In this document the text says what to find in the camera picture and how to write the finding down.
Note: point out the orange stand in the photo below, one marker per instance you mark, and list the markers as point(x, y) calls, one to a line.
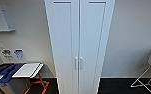
point(41, 82)

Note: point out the white flat board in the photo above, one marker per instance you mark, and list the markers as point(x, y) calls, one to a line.
point(27, 70)

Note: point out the blue wall sticker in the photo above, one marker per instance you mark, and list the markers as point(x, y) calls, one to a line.
point(19, 54)

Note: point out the white wall sticker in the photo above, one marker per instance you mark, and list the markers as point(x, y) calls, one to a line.
point(6, 54)

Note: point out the white wall sign holder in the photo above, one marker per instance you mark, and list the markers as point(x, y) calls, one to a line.
point(2, 18)

